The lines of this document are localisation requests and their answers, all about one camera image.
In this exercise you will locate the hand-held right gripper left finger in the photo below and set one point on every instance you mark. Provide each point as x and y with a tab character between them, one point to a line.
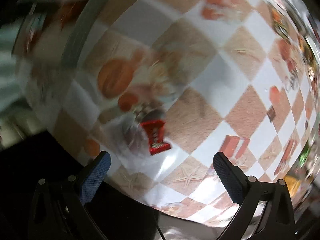
93	177

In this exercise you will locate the red chocolate candy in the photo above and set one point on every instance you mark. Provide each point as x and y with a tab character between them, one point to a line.
156	137

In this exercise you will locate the green wrapped snack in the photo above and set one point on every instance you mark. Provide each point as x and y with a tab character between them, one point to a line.
303	155

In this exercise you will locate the yellow snack packet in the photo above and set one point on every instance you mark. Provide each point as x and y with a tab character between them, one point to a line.
293	183

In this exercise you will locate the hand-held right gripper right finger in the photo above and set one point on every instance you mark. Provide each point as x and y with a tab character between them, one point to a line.
228	180

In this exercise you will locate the small brown chocolate packet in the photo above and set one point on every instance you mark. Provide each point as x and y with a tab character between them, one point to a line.
271	113

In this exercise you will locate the pale green cloth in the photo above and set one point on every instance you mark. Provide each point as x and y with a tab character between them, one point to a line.
8	80

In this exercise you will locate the grey curved bar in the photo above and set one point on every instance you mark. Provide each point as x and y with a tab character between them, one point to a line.
78	27

